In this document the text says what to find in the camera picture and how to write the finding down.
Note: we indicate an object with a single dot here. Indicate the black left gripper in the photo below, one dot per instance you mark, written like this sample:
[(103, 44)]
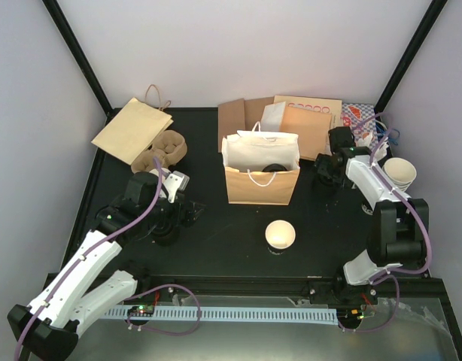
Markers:
[(189, 218)]

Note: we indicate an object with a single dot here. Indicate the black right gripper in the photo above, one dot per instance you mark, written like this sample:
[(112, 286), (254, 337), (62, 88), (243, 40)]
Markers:
[(321, 166)]

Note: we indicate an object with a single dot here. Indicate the orange paper bag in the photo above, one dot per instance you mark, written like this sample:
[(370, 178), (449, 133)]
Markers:
[(310, 126), (246, 153)]

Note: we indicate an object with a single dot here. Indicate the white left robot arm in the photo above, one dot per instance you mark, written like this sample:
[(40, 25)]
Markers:
[(152, 206)]

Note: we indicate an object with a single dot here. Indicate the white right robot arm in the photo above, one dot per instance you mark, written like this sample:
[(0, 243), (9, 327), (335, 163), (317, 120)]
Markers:
[(399, 239)]

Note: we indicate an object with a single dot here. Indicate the blue checkered paper bag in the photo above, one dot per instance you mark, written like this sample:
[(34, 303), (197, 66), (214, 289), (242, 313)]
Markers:
[(358, 118)]

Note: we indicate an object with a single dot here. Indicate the beige bag with red circles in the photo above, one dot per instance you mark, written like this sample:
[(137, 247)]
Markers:
[(327, 106)]

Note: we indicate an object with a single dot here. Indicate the stack of pulp cup carriers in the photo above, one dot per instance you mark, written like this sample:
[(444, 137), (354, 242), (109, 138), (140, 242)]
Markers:
[(169, 148)]

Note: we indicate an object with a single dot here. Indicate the white paper bag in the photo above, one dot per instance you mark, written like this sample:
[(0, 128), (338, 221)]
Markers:
[(272, 117)]

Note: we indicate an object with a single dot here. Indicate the brown kraft paper bag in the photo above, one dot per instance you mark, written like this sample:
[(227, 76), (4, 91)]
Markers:
[(239, 114)]

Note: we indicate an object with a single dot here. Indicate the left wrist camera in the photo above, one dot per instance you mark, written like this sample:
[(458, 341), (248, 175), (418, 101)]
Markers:
[(174, 182)]

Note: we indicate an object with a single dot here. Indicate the tan paper bag with handles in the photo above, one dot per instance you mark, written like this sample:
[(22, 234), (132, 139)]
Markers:
[(133, 130)]

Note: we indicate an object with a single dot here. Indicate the light blue cable duct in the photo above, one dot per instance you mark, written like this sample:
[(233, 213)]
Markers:
[(226, 314)]

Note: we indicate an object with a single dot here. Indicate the black frame post left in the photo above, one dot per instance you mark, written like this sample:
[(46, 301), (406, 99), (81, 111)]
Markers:
[(57, 15)]

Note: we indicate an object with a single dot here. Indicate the black frame post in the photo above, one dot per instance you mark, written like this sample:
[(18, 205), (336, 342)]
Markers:
[(424, 27), (57, 15)]

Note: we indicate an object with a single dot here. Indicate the black frame post right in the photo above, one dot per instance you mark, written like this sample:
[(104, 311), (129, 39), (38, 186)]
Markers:
[(424, 27)]

